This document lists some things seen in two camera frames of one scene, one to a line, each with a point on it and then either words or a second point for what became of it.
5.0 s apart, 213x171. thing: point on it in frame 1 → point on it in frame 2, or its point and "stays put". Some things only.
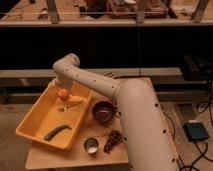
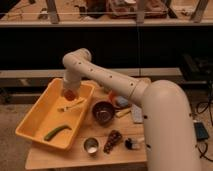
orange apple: x=63 y=95 → x=69 y=95
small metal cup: x=91 y=145 stays put
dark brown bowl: x=103 y=112 stays put
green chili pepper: x=52 y=132 stays put
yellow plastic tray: x=51 y=112 stays put
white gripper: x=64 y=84 → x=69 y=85
